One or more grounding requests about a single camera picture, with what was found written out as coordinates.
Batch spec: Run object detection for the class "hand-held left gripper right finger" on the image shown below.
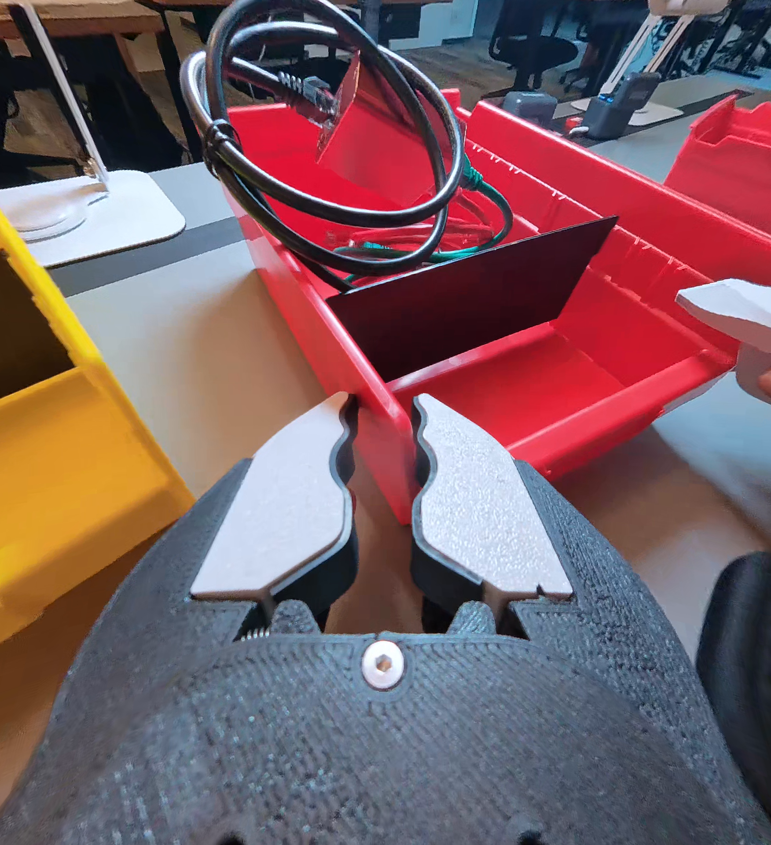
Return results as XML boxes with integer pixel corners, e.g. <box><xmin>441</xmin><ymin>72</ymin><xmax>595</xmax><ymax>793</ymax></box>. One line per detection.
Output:
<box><xmin>411</xmin><ymin>394</ymin><xmax>574</xmax><ymax>631</ymax></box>

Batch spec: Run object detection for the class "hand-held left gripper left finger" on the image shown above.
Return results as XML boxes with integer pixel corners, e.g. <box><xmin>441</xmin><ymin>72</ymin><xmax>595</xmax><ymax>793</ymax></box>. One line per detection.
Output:
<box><xmin>189</xmin><ymin>391</ymin><xmax>360</xmax><ymax>638</ymax></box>

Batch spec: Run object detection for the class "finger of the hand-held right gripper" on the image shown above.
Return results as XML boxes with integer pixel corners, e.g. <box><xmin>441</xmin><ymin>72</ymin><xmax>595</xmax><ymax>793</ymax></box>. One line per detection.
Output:
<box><xmin>734</xmin><ymin>343</ymin><xmax>771</xmax><ymax>405</ymax></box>
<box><xmin>676</xmin><ymin>279</ymin><xmax>771</xmax><ymax>357</ymax></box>

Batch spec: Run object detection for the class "red plastic bin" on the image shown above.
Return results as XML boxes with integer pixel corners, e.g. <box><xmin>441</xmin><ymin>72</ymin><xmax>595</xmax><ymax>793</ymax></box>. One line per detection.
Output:
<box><xmin>217</xmin><ymin>89</ymin><xmax>771</xmax><ymax>525</ymax></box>
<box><xmin>664</xmin><ymin>96</ymin><xmax>771</xmax><ymax>248</ymax></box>

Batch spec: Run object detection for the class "yellow plastic bin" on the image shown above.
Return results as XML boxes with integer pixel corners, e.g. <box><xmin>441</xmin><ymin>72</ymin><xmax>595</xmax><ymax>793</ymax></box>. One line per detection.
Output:
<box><xmin>0</xmin><ymin>158</ymin><xmax>195</xmax><ymax>671</ymax></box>

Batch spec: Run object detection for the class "red ethernet cable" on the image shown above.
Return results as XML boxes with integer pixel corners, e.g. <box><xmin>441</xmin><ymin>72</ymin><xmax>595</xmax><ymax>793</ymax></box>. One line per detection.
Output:
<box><xmin>326</xmin><ymin>198</ymin><xmax>499</xmax><ymax>255</ymax></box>

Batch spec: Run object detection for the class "green ethernet cable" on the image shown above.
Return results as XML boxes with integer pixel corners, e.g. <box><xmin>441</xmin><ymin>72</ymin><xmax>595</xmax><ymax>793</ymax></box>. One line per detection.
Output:
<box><xmin>333</xmin><ymin>155</ymin><xmax>515</xmax><ymax>265</ymax></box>

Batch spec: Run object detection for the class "black cable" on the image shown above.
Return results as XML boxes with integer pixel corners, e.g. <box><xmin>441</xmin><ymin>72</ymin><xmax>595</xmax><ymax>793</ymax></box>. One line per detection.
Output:
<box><xmin>180</xmin><ymin>0</ymin><xmax>466</xmax><ymax>291</ymax></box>

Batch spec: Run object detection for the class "red ethernet adapter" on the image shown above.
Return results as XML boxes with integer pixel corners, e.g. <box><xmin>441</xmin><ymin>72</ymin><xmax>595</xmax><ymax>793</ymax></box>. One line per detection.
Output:
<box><xmin>316</xmin><ymin>53</ymin><xmax>452</xmax><ymax>206</ymax></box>

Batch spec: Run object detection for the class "black bin divider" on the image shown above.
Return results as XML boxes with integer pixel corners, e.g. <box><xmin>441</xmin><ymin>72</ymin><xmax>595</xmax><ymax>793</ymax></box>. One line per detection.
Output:
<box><xmin>0</xmin><ymin>251</ymin><xmax>75</xmax><ymax>413</ymax></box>
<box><xmin>326</xmin><ymin>217</ymin><xmax>619</xmax><ymax>384</ymax></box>

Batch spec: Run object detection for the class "grey button box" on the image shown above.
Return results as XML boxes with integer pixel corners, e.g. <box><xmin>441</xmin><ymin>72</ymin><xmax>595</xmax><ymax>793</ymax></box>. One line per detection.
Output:
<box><xmin>582</xmin><ymin>71</ymin><xmax>664</xmax><ymax>141</ymax></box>
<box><xmin>501</xmin><ymin>91</ymin><xmax>559</xmax><ymax>128</ymax></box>

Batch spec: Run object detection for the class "black office chair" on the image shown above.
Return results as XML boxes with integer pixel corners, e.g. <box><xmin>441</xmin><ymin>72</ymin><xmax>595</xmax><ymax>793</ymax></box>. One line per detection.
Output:
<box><xmin>488</xmin><ymin>0</ymin><xmax>581</xmax><ymax>93</ymax></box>

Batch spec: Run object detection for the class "wooden desk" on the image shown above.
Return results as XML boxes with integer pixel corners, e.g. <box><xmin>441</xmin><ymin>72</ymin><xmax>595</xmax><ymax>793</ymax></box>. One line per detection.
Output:
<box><xmin>0</xmin><ymin>0</ymin><xmax>165</xmax><ymax>42</ymax></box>

